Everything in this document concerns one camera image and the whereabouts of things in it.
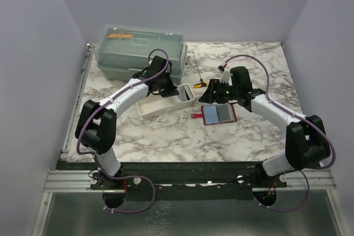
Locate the white rectangular plastic tray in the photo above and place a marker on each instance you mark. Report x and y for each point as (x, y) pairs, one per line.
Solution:
(155, 105)

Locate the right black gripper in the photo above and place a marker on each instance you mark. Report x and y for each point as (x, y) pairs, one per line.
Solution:
(209, 96)

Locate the stack of cards in tray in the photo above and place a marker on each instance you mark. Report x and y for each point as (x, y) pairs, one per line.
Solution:
(188, 94)

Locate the orange tool inside toolbox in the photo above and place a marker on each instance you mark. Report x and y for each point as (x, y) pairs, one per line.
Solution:
(120, 36)

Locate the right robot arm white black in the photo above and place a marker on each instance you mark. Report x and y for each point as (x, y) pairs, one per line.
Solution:
(305, 145)

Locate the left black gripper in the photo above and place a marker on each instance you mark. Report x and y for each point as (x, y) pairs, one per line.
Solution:
(172, 90)

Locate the green plastic toolbox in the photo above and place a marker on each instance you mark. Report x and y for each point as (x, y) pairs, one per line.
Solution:
(119, 59)

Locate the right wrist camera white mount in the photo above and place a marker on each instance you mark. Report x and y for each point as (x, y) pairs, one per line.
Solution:
(225, 74)

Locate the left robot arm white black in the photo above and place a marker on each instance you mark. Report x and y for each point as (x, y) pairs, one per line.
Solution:
(97, 125)

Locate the red leather card holder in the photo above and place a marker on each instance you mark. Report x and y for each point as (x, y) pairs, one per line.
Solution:
(209, 115)

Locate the credit card with magnetic stripe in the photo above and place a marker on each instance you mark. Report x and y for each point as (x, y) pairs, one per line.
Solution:
(223, 113)

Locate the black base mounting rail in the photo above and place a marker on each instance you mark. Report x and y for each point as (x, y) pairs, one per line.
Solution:
(178, 181)

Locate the yellow black T-handle hex key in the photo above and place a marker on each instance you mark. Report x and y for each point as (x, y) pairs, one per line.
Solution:
(201, 83)

